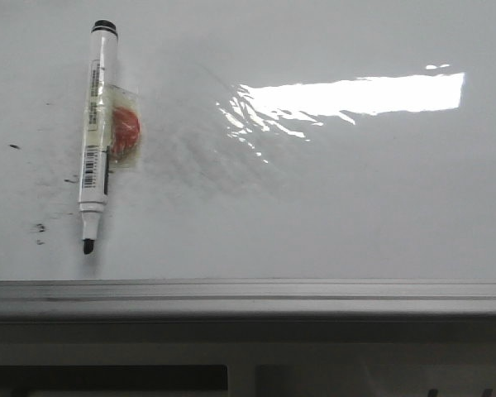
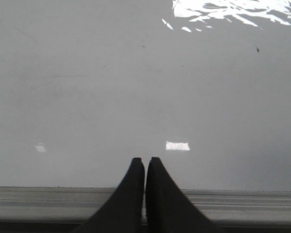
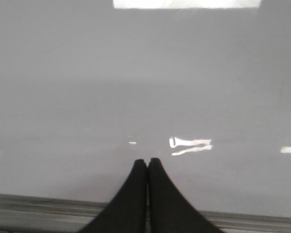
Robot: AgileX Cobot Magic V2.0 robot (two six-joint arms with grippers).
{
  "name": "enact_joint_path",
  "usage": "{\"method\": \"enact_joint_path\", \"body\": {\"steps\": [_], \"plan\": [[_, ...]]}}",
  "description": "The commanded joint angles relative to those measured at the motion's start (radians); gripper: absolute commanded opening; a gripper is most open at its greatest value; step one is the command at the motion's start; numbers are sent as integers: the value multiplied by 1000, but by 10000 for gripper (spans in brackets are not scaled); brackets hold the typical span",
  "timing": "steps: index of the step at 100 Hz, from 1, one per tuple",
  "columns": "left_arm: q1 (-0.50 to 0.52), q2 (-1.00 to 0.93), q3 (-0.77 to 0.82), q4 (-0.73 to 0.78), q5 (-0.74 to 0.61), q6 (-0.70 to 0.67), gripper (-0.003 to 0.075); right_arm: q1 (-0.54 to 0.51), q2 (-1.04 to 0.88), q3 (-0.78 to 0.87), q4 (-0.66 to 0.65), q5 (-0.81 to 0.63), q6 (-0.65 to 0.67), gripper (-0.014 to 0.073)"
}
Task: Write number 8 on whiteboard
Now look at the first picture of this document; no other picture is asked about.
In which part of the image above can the white whiteboard marker pen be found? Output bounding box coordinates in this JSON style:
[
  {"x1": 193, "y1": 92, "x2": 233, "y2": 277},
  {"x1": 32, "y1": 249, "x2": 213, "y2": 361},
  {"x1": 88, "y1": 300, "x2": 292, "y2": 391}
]
[{"x1": 79, "y1": 19, "x2": 125, "y2": 255}]

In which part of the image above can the white whiteboard with aluminium frame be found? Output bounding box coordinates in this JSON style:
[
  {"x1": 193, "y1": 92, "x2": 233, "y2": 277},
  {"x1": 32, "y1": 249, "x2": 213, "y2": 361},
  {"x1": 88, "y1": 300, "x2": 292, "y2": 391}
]
[{"x1": 0, "y1": 1, "x2": 496, "y2": 322}]

